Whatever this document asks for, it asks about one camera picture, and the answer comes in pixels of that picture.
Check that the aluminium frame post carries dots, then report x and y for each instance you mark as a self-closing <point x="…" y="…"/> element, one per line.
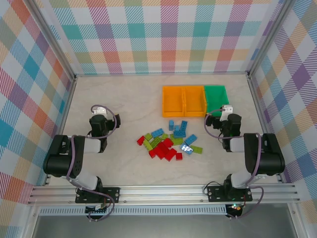
<point x="57" y="39"/>
<point x="268" y="39"/>

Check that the light blue printed lego brick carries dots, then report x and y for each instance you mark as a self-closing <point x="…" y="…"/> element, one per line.
<point x="186" y="149"/>

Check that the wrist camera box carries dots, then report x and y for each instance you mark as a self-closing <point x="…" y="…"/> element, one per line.
<point x="101" y="110"/>
<point x="226" y="110"/>

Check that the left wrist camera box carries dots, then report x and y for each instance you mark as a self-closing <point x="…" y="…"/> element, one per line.
<point x="101" y="110"/>

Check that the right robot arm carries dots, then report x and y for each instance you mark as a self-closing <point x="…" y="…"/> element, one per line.
<point x="270" y="158"/>

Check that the orange plastic bin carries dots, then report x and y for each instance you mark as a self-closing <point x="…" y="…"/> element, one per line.
<point x="173" y="101"/>
<point x="195" y="101"/>

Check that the grey metal sheet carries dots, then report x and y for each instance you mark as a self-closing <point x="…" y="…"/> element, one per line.
<point x="161" y="228"/>

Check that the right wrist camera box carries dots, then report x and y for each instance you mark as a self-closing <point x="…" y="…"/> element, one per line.
<point x="226" y="110"/>

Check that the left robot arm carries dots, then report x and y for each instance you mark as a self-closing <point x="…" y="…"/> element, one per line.
<point x="59" y="158"/>

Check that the aluminium side rail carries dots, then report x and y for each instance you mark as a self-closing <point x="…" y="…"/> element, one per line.
<point x="260" y="111"/>
<point x="65" y="111"/>

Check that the green plastic bin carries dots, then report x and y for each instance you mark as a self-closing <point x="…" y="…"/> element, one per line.
<point x="215" y="96"/>

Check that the small red lego brick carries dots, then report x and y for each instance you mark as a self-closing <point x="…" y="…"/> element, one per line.
<point x="178" y="156"/>

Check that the small circuit board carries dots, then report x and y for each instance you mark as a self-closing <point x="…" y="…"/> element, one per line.
<point x="235" y="207"/>
<point x="97" y="207"/>

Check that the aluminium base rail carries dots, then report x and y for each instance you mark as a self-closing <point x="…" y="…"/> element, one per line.
<point x="161" y="194"/>

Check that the small lime green lego brick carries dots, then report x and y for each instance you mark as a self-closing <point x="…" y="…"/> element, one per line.
<point x="148" y="136"/>
<point x="164" y="135"/>

